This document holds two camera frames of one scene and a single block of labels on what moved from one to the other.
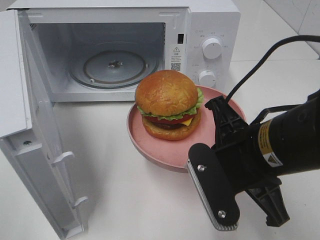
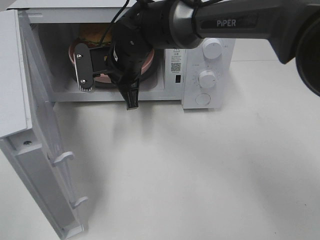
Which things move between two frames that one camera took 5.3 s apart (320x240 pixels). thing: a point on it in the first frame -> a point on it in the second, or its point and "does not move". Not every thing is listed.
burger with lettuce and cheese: [169, 101] -> [93, 33]
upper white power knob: [211, 48] does not move
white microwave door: [29, 135] does not move
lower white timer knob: [207, 78] does not move
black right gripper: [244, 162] -> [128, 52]
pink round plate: [174, 154] -> [105, 78]
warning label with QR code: [176, 57] does not move
